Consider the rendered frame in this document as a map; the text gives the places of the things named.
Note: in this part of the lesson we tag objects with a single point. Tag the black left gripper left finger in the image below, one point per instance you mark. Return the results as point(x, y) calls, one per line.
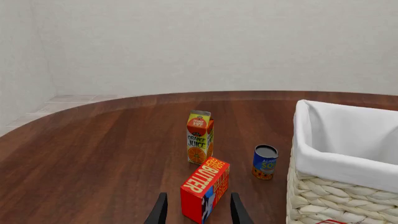
point(159, 211)

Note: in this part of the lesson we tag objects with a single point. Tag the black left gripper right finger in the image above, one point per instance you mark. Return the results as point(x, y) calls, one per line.
point(238, 211)

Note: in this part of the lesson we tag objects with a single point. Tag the white woven basket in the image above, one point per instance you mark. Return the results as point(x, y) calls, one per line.
point(342, 168)

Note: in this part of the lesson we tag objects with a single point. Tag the red butter box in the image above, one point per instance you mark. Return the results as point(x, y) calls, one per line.
point(202, 189)

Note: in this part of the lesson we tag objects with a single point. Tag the blue soup can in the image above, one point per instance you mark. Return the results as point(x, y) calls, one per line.
point(264, 163)

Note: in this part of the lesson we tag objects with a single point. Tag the orange juice carton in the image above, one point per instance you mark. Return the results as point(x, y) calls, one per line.
point(199, 137)

